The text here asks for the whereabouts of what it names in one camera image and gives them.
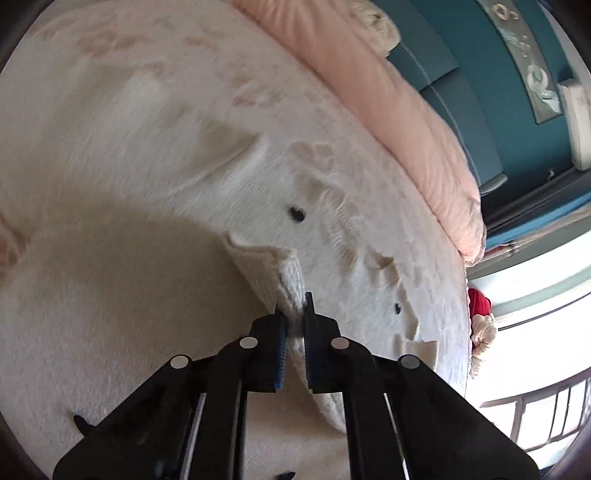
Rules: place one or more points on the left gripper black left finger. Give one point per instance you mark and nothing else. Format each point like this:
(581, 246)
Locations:
(187, 420)

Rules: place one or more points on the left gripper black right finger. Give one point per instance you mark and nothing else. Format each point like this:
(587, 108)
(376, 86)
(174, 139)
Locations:
(403, 421)

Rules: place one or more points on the cream knit cardigan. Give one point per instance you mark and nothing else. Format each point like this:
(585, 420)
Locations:
(281, 270)

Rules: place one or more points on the window railing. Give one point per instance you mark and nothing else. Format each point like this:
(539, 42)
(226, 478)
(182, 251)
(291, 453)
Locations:
(536, 419)

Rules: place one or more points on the cream knotted cloth by window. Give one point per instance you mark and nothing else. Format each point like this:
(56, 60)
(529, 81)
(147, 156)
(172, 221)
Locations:
(484, 332)

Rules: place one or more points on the red cloth by window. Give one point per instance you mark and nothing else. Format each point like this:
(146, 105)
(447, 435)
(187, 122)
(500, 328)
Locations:
(479, 304)

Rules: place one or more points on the pink butterfly pattern bedspread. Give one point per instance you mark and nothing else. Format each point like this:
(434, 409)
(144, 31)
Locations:
(139, 140)

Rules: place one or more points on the teal upholstered headboard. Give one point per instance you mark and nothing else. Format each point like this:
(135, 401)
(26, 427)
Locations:
(436, 75)

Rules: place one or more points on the peach pink duvet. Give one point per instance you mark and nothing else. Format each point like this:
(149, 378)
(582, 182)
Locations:
(329, 37)

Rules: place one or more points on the cream crumpled garment on duvet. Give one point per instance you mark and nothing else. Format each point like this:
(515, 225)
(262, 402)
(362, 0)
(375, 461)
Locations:
(375, 26)

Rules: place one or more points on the floral wall picture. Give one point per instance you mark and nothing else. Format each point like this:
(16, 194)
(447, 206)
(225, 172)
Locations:
(527, 56)

